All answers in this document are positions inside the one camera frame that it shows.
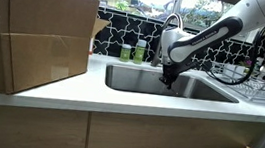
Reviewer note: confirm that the wooden kitchen cabinet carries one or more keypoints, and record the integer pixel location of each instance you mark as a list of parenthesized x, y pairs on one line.
[(115, 132)]

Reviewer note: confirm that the brown cardboard box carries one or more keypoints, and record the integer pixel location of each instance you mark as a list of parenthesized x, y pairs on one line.
[(43, 33)]

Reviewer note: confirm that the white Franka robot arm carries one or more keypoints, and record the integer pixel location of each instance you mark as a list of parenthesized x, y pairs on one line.
[(207, 39)]

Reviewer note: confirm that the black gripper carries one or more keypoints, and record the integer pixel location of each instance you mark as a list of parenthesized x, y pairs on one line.
[(174, 70)]

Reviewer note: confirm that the tall green soap bottle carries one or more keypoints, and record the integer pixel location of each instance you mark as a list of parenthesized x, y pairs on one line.
[(140, 53)]

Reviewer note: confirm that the chrome gooseneck faucet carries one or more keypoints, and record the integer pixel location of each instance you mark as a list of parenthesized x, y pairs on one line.
[(180, 24)]

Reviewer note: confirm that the stainless steel sink basin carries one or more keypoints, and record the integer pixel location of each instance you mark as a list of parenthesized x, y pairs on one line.
[(132, 79)]

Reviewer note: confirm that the short green soap bottle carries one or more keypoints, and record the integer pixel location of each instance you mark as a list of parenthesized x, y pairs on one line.
[(125, 53)]

